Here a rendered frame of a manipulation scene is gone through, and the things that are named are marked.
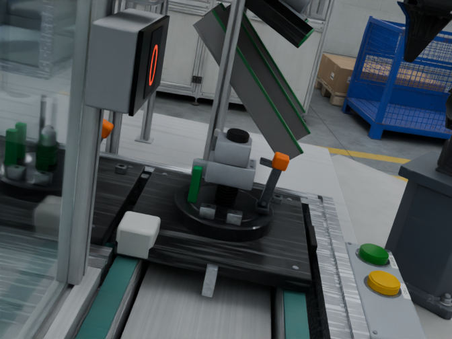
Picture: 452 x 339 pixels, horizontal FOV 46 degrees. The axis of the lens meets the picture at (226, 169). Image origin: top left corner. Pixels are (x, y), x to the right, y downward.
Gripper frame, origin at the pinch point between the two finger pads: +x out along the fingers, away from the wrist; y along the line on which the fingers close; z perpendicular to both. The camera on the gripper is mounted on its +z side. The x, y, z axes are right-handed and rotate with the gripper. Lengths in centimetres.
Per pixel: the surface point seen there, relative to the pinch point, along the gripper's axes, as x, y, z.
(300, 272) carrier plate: 28.7, 15.6, 8.7
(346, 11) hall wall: 44, -875, -127
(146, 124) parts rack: 36, -47, 40
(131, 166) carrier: 28.8, -5.3, 34.8
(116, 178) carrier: 29.0, -0.1, 35.8
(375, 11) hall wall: 36, -883, -176
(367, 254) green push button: 28.4, 7.6, -0.9
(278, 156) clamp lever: 18.1, 5.7, 13.9
